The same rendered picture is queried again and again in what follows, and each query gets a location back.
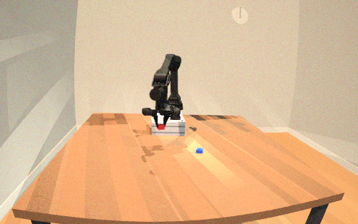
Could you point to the red block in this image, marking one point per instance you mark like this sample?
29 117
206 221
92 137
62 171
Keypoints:
161 127

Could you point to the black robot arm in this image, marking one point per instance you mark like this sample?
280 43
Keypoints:
161 80

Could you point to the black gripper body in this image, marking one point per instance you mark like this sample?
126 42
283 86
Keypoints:
153 112

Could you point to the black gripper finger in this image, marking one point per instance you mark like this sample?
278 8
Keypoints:
165 119
156 120

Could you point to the blue block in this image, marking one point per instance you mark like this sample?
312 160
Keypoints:
199 150

